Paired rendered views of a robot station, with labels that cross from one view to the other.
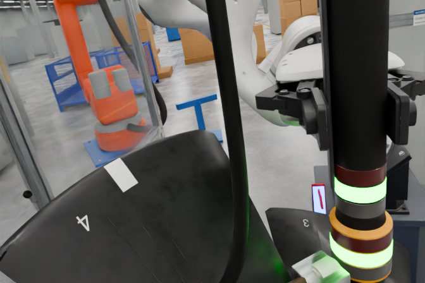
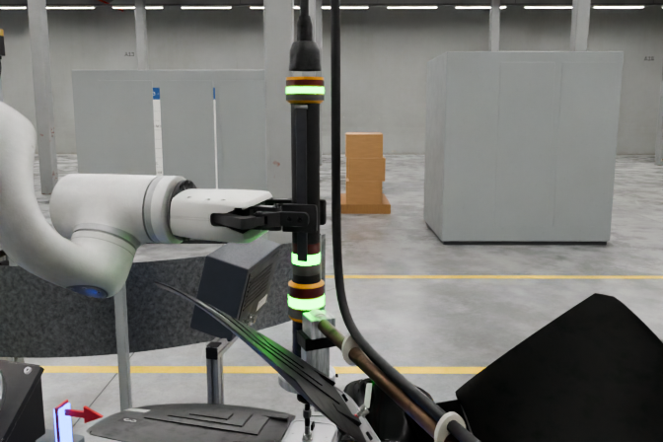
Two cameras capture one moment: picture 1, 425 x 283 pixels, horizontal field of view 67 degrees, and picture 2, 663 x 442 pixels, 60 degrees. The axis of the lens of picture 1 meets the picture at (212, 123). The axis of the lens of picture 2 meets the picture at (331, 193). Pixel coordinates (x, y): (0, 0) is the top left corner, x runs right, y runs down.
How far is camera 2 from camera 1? 60 cm
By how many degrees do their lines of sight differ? 89
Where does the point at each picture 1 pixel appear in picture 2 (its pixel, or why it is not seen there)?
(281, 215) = (107, 428)
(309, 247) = (166, 426)
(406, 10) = not seen: outside the picture
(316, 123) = (309, 217)
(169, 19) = not seen: outside the picture
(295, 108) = (274, 219)
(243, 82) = (75, 248)
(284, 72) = (243, 201)
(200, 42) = not seen: outside the picture
